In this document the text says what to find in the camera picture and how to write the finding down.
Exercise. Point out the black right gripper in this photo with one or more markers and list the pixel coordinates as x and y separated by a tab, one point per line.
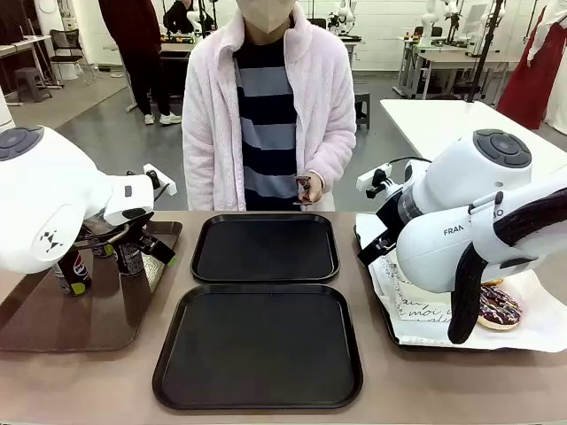
376	248

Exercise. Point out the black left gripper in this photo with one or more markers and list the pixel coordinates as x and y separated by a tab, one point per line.
148	239

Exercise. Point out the white printed paper box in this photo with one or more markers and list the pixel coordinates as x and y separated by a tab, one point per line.
390	274
421	305

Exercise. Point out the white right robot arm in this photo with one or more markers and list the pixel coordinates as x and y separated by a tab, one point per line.
434	248

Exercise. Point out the person's right forearm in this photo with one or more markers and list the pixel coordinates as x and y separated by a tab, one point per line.
197	168

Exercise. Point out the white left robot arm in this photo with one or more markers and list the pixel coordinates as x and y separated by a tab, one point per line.
44	199

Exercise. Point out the person's left forearm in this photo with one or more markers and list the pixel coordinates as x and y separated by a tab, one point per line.
336	150

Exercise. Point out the person's left hand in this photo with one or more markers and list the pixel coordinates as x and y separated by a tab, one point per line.
316	186

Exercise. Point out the black tray under paper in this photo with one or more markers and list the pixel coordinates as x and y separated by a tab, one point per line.
385	321

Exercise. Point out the black plastic tray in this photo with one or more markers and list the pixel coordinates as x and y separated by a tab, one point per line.
266	248
257	345

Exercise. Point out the brown plastic tray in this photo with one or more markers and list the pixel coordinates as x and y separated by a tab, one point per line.
88	319

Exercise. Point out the person in pink fleece jacket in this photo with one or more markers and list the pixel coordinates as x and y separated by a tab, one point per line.
212	133

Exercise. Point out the chocolate sprinkled donut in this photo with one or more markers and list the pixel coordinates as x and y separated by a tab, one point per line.
500	310

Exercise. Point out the white table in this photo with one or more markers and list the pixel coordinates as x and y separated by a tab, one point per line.
443	119

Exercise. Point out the dark stool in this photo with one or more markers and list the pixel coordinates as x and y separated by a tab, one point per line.
362	99

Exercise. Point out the white paper sheet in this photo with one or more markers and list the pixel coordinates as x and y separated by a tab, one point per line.
509	341

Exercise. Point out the wooden top workbench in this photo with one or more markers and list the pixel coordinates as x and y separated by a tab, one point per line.
456	57

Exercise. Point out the dark desk with equipment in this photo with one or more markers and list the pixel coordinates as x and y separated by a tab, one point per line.
177	48

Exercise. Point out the black tripod pole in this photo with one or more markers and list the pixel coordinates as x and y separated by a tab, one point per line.
486	53

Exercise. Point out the person in maroon clothes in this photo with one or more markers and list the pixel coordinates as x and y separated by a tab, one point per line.
133	35

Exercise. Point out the gray stool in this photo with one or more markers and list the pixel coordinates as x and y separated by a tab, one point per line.
31	77

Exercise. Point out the red and white dress mannequin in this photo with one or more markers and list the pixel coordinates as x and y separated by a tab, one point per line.
531	79

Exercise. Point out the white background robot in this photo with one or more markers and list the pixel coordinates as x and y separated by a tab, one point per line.
343	13

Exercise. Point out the black chair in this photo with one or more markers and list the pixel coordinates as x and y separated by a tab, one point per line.
66	40

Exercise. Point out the person in black clothes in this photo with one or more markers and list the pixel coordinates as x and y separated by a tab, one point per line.
177	15

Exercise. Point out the beige face mask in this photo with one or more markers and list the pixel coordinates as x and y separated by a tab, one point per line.
266	15

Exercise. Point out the white desk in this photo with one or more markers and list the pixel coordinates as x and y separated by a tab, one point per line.
22	42

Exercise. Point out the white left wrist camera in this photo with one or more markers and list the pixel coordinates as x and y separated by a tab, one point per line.
161	179

